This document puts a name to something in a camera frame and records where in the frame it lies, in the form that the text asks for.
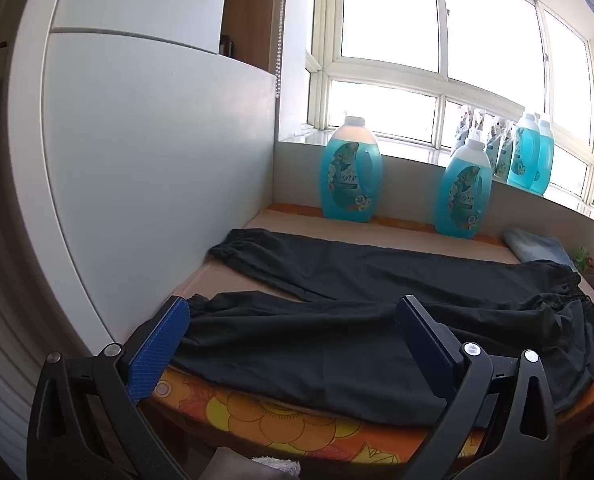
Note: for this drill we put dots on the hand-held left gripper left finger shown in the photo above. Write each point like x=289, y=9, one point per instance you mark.
x=157, y=347

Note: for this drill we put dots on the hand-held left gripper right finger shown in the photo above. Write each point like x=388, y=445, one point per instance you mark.
x=424, y=355

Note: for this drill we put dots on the black pants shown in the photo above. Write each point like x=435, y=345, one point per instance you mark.
x=327, y=350

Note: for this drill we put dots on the beige table mat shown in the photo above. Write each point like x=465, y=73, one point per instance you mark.
x=217, y=275

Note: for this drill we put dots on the folded grey-blue cloth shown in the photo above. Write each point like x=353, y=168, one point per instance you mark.
x=532, y=247

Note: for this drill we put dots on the white towel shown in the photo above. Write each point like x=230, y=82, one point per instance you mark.
x=277, y=467

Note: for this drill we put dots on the white cabinet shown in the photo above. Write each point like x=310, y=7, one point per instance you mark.
x=152, y=160

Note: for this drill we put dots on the blue bottles on windowsill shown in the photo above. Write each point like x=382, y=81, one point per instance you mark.
x=502, y=150

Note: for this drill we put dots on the wooden shelf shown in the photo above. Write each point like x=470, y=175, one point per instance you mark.
x=247, y=20

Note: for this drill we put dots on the white window frame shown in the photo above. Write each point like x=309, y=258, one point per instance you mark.
x=443, y=20

